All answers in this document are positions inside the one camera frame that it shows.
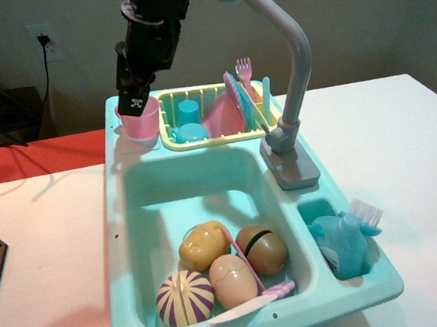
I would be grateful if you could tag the teal toy sink unit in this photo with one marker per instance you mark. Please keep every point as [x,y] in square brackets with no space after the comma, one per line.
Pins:
[155,196]

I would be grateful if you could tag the pink white toy spatula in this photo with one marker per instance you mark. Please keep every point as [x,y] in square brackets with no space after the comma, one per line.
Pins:
[264,297]

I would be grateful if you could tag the teal pink toy plate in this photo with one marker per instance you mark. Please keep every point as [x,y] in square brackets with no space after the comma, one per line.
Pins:
[240,98]

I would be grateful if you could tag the dark furniture at left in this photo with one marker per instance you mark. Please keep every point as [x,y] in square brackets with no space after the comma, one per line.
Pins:
[24,117]

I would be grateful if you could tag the brown toy kiwi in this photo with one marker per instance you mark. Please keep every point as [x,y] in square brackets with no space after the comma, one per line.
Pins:
[265,251]

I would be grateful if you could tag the white wall outlet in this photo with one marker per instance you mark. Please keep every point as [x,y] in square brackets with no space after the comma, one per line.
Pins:
[53,50]

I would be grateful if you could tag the blue white dish brush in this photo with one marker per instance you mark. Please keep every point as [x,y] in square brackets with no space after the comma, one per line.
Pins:
[368,216]

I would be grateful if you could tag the blue toy cup upright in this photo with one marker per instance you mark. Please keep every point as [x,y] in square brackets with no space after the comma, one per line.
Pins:
[188,112]

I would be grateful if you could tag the red cloth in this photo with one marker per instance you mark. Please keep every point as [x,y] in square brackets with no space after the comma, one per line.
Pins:
[56,154]

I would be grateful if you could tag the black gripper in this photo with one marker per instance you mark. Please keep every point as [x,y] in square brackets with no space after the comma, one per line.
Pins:
[149,47]

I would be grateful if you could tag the purple striped toy onion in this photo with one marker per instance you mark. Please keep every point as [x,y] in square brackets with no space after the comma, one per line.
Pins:
[184,299]

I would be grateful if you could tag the blue toy cup lying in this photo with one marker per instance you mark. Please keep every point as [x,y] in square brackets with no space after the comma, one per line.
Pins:
[190,133]

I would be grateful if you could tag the yellow dish drying rack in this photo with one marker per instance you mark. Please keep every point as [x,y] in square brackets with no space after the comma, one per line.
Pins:
[205,95]

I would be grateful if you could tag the beige toy egg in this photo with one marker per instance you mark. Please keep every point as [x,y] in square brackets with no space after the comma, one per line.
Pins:
[232,281]

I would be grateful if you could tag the yellow toy potato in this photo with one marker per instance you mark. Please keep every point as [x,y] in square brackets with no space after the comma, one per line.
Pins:
[203,245]

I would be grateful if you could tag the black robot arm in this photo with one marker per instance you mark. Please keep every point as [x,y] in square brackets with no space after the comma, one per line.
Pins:
[151,41]

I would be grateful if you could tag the grey toy faucet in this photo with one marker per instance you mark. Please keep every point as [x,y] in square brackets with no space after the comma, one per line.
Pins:
[287,159]

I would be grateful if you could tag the pink toy fork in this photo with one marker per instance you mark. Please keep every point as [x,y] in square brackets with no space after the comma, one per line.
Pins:
[244,73]

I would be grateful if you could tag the blue toy soap bottle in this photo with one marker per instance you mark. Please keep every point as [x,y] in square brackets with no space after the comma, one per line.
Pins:
[342,242]

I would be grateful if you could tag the light blue toy knife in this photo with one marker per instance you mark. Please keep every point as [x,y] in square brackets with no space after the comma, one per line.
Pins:
[266,97]

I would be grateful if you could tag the pink plastic toy cup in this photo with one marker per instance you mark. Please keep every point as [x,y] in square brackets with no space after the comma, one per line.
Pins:
[144,127]

